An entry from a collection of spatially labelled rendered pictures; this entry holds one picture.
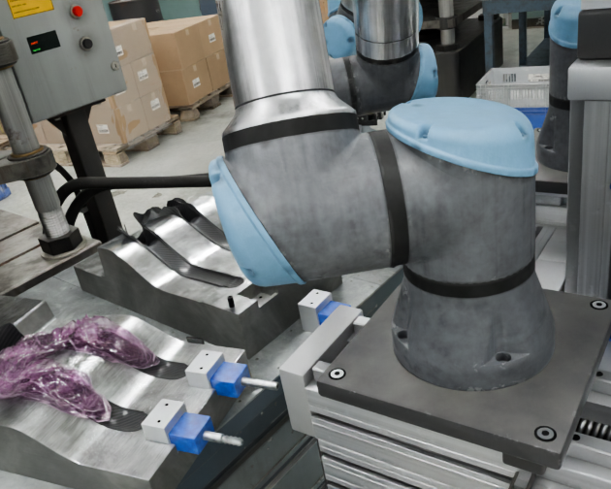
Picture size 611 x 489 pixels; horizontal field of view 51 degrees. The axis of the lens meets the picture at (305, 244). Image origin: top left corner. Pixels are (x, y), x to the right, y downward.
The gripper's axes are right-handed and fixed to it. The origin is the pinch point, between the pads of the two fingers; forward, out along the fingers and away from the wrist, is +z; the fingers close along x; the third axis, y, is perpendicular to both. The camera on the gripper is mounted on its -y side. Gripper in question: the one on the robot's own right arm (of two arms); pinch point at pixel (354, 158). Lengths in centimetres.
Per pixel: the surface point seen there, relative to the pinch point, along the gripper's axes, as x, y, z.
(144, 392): -72, -10, 7
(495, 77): 300, -8, 64
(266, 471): -59, -1, 35
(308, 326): -47.3, 5.7, 11.4
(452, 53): 337, -42, 56
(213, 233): -31.3, -19.8, 3.4
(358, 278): -29.5, 8.7, 12.7
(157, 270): -46, -24, 3
